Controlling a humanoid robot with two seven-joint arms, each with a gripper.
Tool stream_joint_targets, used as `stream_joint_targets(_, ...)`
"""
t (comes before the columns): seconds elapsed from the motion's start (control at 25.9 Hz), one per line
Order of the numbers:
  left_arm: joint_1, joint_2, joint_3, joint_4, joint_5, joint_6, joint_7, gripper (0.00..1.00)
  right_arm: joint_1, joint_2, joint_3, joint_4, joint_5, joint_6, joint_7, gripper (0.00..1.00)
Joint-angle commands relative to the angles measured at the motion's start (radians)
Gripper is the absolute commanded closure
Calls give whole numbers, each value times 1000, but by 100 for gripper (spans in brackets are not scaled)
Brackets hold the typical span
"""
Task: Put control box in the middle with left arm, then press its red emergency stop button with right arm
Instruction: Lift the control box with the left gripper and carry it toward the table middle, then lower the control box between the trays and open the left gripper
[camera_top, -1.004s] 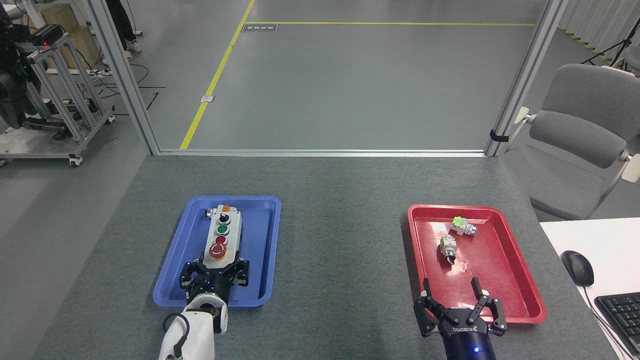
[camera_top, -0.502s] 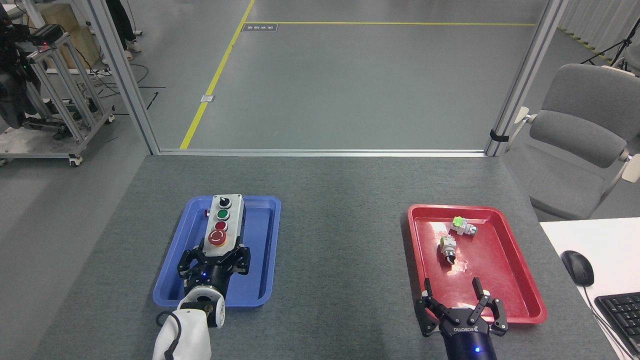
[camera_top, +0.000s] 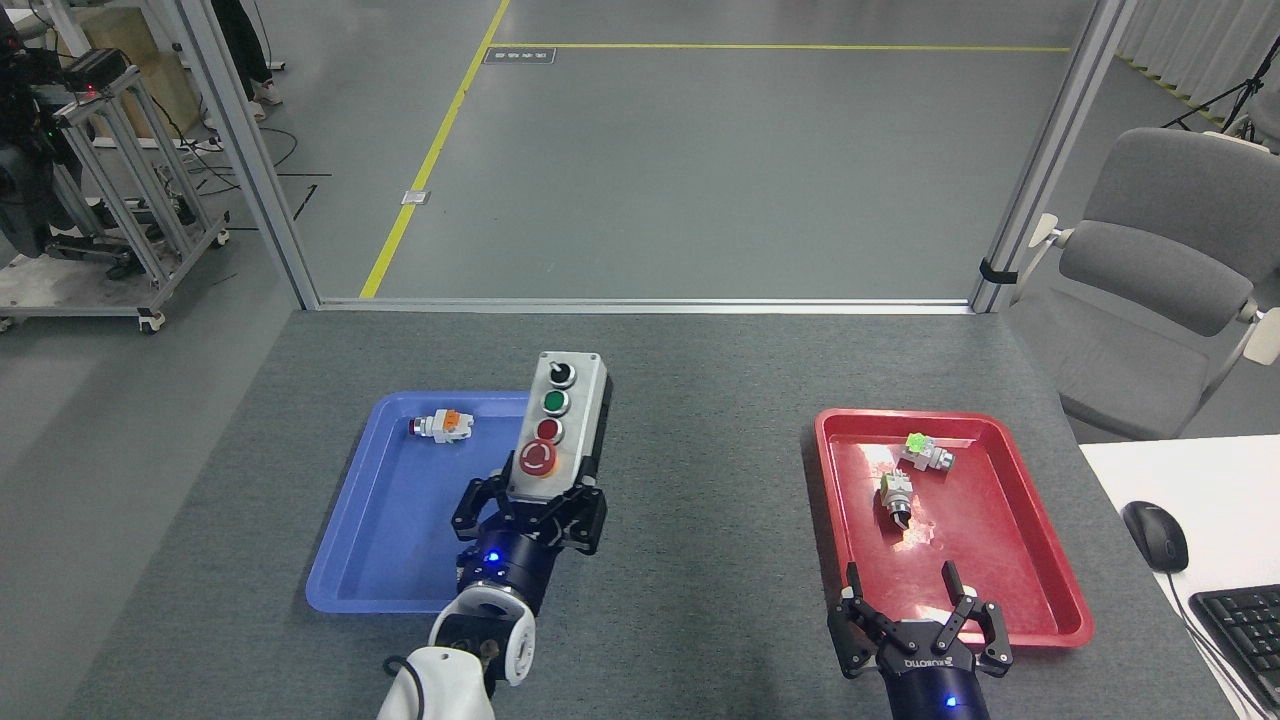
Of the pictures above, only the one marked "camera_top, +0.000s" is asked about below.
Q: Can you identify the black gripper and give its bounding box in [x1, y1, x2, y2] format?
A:
[828, 560, 1013, 720]
[452, 472, 608, 616]

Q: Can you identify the grey four-button control box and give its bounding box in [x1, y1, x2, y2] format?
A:
[505, 352, 611, 501]

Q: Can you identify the blue plastic tray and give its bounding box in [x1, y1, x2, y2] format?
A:
[305, 391, 563, 615]

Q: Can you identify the red plastic tray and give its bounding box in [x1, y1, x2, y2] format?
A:
[814, 408, 1095, 649]

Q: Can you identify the silver aluminium crossbar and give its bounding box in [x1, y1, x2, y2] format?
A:
[316, 297, 976, 316]

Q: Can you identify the black computer mouse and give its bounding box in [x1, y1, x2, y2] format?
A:
[1122, 500, 1190, 574]

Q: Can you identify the white desk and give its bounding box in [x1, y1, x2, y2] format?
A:
[1078, 434, 1280, 720]

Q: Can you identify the black keyboard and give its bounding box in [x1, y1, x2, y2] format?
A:
[1188, 585, 1280, 713]

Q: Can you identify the grey office chair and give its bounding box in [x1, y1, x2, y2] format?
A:
[1005, 127, 1280, 442]

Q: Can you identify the person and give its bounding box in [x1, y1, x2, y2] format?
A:
[210, 0, 286, 123]

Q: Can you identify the brown wooden crate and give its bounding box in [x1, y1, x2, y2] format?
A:
[55, 5, 201, 141]

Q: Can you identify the black machine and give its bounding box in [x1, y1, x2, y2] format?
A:
[0, 10, 96, 259]

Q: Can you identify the black tripod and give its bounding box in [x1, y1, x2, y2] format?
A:
[1160, 38, 1280, 141]

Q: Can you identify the white curtain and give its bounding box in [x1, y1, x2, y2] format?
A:
[1115, 0, 1280, 126]

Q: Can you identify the white orange push button switch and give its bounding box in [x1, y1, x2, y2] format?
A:
[410, 410, 475, 446]

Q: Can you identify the black knob selector switch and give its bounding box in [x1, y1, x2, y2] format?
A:
[878, 472, 916, 529]

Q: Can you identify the green push button switch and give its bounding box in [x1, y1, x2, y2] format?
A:
[897, 432, 956, 476]

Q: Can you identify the black mouse cable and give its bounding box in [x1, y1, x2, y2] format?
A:
[1165, 570, 1271, 720]

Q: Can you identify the silver aluminium post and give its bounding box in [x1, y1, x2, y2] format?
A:
[178, 0, 321, 311]
[968, 0, 1138, 315]

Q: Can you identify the aluminium frame cart on wheels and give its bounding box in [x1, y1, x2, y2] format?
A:
[0, 60, 231, 334]

